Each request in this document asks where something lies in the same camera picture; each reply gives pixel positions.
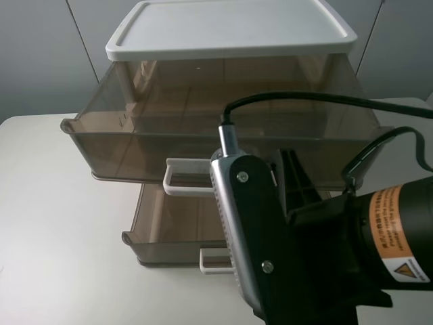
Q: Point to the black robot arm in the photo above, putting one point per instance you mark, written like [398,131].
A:
[395,230]

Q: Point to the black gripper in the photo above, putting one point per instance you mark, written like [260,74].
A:
[307,268]

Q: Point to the brown transparent drawer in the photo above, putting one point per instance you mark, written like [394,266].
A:
[145,112]
[170,231]

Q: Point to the white drawer cabinet frame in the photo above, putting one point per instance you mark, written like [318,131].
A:
[207,53]

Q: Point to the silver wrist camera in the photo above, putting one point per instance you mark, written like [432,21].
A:
[233,210]

